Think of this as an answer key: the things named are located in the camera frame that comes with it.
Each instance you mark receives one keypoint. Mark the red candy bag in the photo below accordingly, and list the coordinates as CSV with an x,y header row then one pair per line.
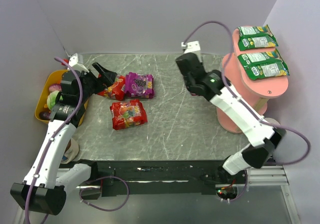
x,y
116,91
127,114

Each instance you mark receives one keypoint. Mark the purple candy bag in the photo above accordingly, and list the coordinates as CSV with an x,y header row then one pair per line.
x,y
139,85

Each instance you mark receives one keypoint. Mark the red candy bag upper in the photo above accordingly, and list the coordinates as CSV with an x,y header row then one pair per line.
x,y
116,91

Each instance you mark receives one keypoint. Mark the red candy bag lower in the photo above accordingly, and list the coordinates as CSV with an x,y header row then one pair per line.
x,y
127,114

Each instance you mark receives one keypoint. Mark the aluminium frame rail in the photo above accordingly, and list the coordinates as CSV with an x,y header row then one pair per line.
x,y
186,173

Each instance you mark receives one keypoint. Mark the purple toy eggplant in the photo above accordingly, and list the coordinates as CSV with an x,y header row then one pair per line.
x,y
44,115

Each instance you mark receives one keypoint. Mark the green toy cabbage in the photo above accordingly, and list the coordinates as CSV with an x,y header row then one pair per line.
x,y
51,99

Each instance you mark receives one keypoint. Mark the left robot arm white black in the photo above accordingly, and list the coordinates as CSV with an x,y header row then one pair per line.
x,y
41,189

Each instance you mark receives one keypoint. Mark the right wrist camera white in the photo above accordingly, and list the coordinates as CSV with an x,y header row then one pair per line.
x,y
192,47

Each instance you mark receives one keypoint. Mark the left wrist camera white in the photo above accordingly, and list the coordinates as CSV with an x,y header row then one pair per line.
x,y
76,63

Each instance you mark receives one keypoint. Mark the purple toy onion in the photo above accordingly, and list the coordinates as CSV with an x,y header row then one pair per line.
x,y
54,87

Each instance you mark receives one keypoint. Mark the pink three-tier shelf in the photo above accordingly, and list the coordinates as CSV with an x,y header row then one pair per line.
x,y
255,92

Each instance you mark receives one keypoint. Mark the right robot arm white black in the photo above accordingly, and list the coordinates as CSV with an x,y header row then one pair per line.
x,y
263,138

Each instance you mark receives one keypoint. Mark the toilet paper roll blue wrapper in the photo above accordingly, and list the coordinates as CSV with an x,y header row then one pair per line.
x,y
271,120

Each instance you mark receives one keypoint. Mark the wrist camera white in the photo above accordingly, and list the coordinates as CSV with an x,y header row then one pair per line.
x,y
192,47
76,63

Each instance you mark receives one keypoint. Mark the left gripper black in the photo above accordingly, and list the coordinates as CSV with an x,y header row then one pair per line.
x,y
94,78

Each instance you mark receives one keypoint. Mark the green candy bag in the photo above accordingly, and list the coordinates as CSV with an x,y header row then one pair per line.
x,y
263,65
256,37

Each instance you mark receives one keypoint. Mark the yellow basket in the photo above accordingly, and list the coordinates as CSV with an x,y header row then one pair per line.
x,y
42,101

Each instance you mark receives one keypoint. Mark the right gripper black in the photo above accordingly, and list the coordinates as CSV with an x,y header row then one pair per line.
x,y
186,62

